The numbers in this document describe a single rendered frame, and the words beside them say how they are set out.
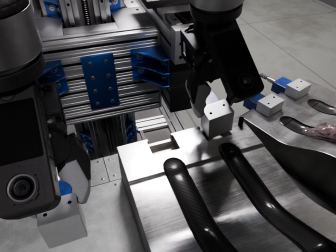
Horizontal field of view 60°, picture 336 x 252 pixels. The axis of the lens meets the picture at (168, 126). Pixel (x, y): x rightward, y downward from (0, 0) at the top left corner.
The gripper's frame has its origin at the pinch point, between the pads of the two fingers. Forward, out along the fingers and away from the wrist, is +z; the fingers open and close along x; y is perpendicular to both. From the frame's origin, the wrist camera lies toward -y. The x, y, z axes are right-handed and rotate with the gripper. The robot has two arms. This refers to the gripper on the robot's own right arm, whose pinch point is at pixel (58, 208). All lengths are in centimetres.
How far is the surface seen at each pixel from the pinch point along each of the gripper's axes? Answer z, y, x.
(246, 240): 5.1, -10.1, -22.4
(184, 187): 7.0, 2.2, -18.6
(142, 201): 6.5, 1.7, -11.2
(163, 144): 8.2, 13.8, -19.1
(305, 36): 95, 193, -236
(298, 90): 7, 19, -55
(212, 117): 0.6, 10.0, -27.0
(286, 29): 95, 215, -230
